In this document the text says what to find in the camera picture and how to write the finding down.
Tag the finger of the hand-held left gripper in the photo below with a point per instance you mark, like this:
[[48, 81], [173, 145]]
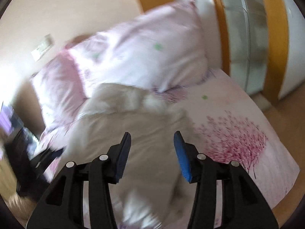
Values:
[[47, 158]]

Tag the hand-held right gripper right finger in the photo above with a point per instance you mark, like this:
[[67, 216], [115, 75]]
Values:
[[183, 158]]

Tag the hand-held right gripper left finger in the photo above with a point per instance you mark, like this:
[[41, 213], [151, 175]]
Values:
[[122, 158]]

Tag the white puffer jacket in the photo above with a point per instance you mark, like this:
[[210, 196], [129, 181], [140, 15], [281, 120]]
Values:
[[147, 128]]

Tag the black curved television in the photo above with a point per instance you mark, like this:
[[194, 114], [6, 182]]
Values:
[[9, 121]]

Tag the pink floral bed sheet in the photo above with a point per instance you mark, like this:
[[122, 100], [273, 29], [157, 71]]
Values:
[[238, 114]]

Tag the pink floral pillow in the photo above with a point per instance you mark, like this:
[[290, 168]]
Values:
[[59, 85], [143, 47]]

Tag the white wall switch plate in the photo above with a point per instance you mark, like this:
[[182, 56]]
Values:
[[42, 47]]

